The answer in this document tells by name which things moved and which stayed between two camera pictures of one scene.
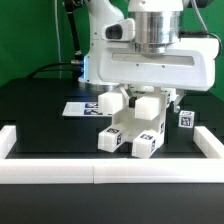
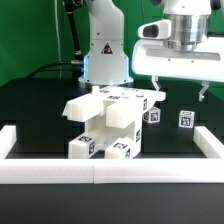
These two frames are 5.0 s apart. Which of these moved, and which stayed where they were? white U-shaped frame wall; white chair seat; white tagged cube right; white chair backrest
Moved: white chair backrest; white chair seat
Stayed: white tagged cube right; white U-shaped frame wall
